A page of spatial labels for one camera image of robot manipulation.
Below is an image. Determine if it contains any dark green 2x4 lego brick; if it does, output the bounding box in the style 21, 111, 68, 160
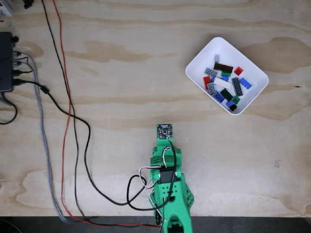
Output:
220, 87, 234, 100

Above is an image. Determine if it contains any grey 2x4 lego brick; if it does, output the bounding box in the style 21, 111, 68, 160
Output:
204, 67, 219, 77
207, 82, 218, 96

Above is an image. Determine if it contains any black looped cable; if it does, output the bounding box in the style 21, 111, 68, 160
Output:
0, 93, 19, 126

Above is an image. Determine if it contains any thin black cable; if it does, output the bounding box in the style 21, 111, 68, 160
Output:
41, 0, 163, 229

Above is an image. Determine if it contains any dark grey usb hub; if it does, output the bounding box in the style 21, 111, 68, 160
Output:
0, 31, 15, 93

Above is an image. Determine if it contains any thin red cable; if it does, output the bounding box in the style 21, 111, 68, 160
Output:
52, 0, 163, 229

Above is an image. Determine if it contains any dark grey 2x6 lego brick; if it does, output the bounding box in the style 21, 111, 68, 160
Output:
230, 77, 244, 97

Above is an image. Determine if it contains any brown 2x6 lego brick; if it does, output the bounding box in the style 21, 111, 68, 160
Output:
213, 62, 234, 75

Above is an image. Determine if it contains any grey braided cable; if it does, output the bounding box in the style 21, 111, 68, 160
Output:
14, 52, 73, 225

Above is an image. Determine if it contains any white plastic bin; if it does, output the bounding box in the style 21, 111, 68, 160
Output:
185, 36, 269, 116

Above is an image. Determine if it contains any thick black usb cable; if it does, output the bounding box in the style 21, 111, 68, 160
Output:
12, 79, 177, 211

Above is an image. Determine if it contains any black camera circuit board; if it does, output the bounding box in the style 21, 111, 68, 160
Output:
156, 123, 173, 140

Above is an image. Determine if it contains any short black usb cable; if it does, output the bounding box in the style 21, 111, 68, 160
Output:
12, 50, 35, 75

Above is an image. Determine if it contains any white 2x6 lego brick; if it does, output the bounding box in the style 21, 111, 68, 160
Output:
213, 77, 233, 89

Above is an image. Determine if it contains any white red servo wire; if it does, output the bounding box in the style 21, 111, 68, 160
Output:
138, 146, 176, 192

